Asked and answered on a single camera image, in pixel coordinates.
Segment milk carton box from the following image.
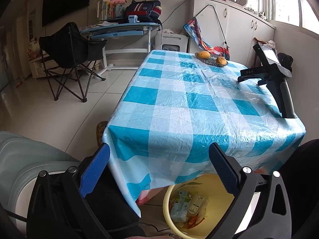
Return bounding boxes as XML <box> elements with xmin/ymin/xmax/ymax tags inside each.
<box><xmin>170</xmin><ymin>190</ymin><xmax>207</xmax><ymax>223</ymax></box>

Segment long orange peel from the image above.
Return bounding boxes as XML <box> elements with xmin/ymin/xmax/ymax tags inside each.
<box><xmin>185</xmin><ymin>215</ymin><xmax>205</xmax><ymax>229</ymax></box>

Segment yellow plastic trash bin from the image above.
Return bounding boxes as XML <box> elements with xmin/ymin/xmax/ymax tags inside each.
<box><xmin>163</xmin><ymin>174</ymin><xmax>234</xmax><ymax>238</ymax></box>

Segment black clothes on chair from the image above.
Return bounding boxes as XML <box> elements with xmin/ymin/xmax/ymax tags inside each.
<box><xmin>277</xmin><ymin>52</ymin><xmax>294</xmax><ymax>72</ymax></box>

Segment person's black trouser leg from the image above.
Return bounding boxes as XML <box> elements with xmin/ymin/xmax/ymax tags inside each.
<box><xmin>85</xmin><ymin>167</ymin><xmax>146</xmax><ymax>238</ymax></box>

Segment round brown bun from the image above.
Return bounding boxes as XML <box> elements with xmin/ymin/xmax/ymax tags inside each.
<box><xmin>216</xmin><ymin>56</ymin><xmax>227</xmax><ymax>65</ymax></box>

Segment yellow patterned slipper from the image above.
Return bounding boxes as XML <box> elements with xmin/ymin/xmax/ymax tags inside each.
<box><xmin>96</xmin><ymin>121</ymin><xmax>108</xmax><ymax>146</ymax></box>

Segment white storage cabinet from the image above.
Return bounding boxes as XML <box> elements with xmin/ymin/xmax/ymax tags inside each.
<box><xmin>190</xmin><ymin>0</ymin><xmax>275</xmax><ymax>68</ymax></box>

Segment glass fruit plate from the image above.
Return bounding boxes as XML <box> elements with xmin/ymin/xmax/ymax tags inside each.
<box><xmin>195</xmin><ymin>52</ymin><xmax>228</xmax><ymax>68</ymax></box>

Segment yellow mango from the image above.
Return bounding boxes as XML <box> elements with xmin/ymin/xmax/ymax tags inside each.
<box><xmin>196</xmin><ymin>51</ymin><xmax>211</xmax><ymax>59</ymax></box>

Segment blue checkered tablecloth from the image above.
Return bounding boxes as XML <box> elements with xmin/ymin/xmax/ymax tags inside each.
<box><xmin>102</xmin><ymin>50</ymin><xmax>306</xmax><ymax>214</ymax></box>

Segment colourful hanging bag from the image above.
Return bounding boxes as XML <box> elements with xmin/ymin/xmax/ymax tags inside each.
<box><xmin>183</xmin><ymin>17</ymin><xmax>230</xmax><ymax>61</ymax></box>

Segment white plastic stool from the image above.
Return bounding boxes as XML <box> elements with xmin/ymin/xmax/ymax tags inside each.
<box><xmin>155</xmin><ymin>31</ymin><xmax>188</xmax><ymax>52</ymax></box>

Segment black folding camp chair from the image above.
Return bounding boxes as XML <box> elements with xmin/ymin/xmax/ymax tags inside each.
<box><xmin>39</xmin><ymin>22</ymin><xmax>106</xmax><ymax>103</ymax></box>

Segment dark striped backpack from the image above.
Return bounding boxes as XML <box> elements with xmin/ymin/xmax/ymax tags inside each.
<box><xmin>124</xmin><ymin>0</ymin><xmax>162</xmax><ymax>23</ymax></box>

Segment blue study desk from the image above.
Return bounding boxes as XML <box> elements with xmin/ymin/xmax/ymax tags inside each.
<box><xmin>80</xmin><ymin>23</ymin><xmax>161</xmax><ymax>74</ymax></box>

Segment row of books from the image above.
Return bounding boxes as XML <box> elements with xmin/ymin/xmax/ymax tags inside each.
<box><xmin>96</xmin><ymin>0</ymin><xmax>127</xmax><ymax>22</ymax></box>

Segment black wall television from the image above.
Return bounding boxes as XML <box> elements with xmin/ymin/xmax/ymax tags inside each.
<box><xmin>42</xmin><ymin>0</ymin><xmax>90</xmax><ymax>27</ymax></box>

